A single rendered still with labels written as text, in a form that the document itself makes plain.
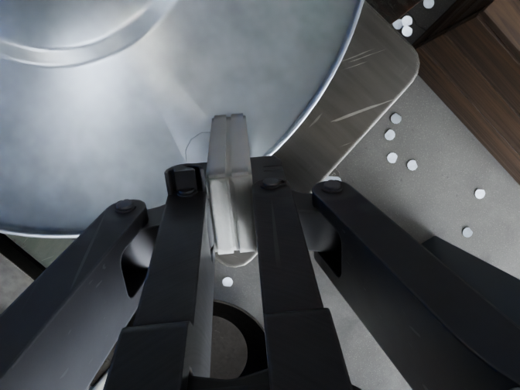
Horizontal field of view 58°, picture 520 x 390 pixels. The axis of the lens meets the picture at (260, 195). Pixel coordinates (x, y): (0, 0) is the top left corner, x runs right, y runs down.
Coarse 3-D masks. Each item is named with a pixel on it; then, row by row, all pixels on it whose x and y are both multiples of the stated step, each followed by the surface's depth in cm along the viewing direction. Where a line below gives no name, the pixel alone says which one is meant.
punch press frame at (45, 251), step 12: (12, 240) 36; (24, 240) 36; (36, 240) 36; (48, 240) 36; (60, 240) 36; (72, 240) 36; (36, 252) 36; (48, 252) 37; (60, 252) 37; (48, 264) 37
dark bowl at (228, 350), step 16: (224, 304) 98; (224, 320) 104; (240, 320) 102; (256, 320) 98; (224, 336) 105; (240, 336) 105; (256, 336) 101; (224, 352) 105; (240, 352) 105; (256, 352) 103; (224, 368) 106; (240, 368) 106; (256, 368) 103
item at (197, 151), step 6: (204, 132) 22; (198, 138) 22; (204, 138) 22; (192, 144) 22; (198, 144) 22; (204, 144) 22; (186, 150) 22; (192, 150) 22; (198, 150) 22; (204, 150) 22; (186, 156) 22; (192, 156) 22; (198, 156) 22; (204, 156) 22; (186, 162) 22; (192, 162) 22
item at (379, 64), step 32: (384, 32) 22; (352, 64) 22; (384, 64) 22; (416, 64) 22; (352, 96) 22; (384, 96) 22; (320, 128) 22; (352, 128) 23; (288, 160) 23; (320, 160) 23; (224, 256) 23
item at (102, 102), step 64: (0, 0) 21; (64, 0) 21; (128, 0) 21; (192, 0) 21; (256, 0) 22; (320, 0) 22; (0, 64) 22; (64, 64) 22; (128, 64) 22; (192, 64) 22; (256, 64) 22; (320, 64) 22; (0, 128) 22; (64, 128) 22; (128, 128) 22; (192, 128) 22; (256, 128) 22; (0, 192) 22; (64, 192) 22; (128, 192) 22
